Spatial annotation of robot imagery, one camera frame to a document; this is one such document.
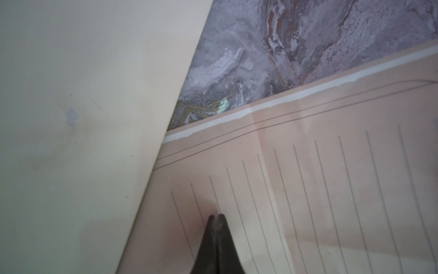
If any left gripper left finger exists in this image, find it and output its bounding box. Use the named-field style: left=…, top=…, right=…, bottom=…
left=190, top=215, right=219, bottom=274

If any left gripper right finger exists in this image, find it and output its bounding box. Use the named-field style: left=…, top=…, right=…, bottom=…
left=216, top=214, right=245, bottom=274

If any cream envelope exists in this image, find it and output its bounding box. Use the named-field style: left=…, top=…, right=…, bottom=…
left=1, top=1, right=212, bottom=274

